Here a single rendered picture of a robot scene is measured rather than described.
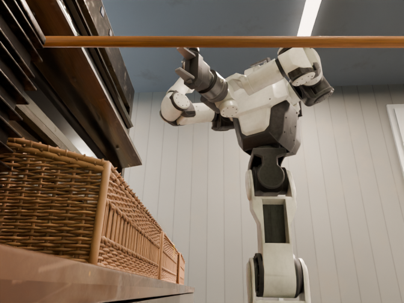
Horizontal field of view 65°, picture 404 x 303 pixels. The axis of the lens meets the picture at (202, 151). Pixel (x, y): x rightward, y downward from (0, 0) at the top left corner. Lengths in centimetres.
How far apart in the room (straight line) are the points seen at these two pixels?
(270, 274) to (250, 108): 63
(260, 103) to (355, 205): 296
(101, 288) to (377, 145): 431
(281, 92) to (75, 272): 116
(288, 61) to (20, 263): 98
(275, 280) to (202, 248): 269
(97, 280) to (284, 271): 90
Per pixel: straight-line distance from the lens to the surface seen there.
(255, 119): 130
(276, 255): 114
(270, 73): 108
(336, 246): 395
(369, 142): 447
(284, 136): 129
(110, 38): 96
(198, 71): 99
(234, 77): 113
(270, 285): 114
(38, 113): 135
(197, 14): 353
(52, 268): 21
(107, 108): 169
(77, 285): 25
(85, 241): 47
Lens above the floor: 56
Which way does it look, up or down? 24 degrees up
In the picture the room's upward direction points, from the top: 1 degrees clockwise
